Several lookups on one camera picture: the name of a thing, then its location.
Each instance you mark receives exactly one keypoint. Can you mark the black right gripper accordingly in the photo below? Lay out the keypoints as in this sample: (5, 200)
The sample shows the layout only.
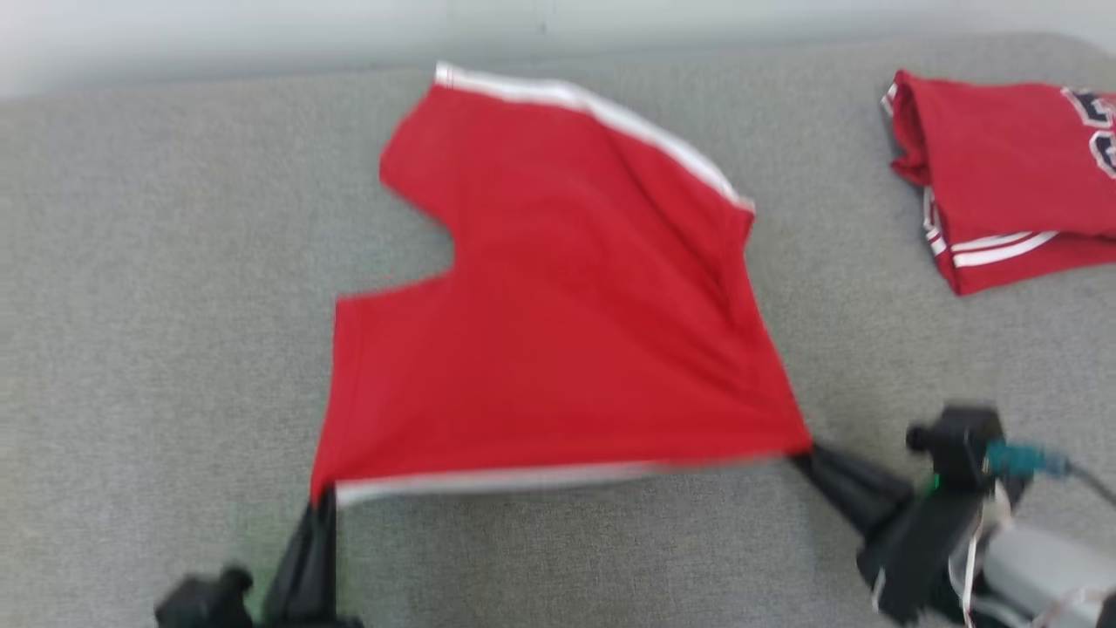
(924, 549)

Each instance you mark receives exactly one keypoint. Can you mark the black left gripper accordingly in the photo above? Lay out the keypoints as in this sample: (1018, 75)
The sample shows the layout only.
(314, 624)

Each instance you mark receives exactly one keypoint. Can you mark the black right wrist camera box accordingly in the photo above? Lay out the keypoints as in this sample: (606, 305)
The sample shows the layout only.
(959, 445)

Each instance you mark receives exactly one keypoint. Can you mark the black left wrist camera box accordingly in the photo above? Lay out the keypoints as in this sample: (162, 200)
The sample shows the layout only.
(205, 602)

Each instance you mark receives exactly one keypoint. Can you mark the red jersey with black number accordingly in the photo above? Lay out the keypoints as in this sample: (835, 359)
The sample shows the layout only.
(994, 157)

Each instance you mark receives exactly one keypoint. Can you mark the grey fabric sofa cushion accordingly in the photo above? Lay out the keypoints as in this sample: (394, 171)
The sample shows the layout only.
(157, 305)

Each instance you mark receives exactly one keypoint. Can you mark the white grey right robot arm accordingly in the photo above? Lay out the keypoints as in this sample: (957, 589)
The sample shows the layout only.
(1046, 567)

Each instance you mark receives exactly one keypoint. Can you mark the red shorts with Bulls print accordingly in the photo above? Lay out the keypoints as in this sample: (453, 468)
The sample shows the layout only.
(567, 331)

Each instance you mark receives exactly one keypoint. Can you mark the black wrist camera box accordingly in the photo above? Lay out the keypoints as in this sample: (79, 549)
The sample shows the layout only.
(959, 445)
(205, 602)

